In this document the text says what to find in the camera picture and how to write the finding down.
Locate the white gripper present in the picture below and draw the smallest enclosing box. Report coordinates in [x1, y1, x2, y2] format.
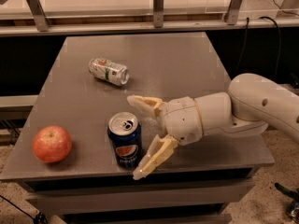
[127, 95, 203, 180]

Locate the blue pepsi can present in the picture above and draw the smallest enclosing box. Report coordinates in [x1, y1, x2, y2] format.
[107, 112, 142, 169]

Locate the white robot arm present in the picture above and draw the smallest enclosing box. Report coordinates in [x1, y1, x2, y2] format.
[127, 74, 299, 180]

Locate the white green soda can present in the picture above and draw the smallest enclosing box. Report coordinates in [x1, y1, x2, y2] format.
[89, 58, 130, 86]

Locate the grey table with drawers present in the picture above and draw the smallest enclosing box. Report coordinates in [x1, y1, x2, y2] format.
[1, 33, 274, 224]

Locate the red apple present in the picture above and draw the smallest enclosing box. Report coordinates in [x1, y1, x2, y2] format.
[32, 125, 72, 163]

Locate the dark tool on floor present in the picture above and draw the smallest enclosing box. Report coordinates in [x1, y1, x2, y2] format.
[274, 182, 299, 222]

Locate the right metal bracket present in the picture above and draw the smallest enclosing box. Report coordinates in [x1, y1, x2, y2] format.
[224, 0, 243, 25]

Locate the metal bracket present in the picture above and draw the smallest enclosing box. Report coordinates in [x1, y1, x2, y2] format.
[224, 0, 243, 25]
[153, 0, 164, 28]
[26, 0, 50, 32]

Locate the middle metal bracket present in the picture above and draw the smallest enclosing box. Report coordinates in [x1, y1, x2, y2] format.
[153, 0, 164, 28]

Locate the black cable at back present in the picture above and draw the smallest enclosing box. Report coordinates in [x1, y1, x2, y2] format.
[234, 15, 282, 79]

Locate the black cable on floor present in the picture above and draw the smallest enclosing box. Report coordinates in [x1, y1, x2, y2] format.
[0, 193, 49, 224]

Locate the left metal bracket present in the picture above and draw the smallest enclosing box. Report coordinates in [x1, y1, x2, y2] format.
[26, 0, 50, 32]

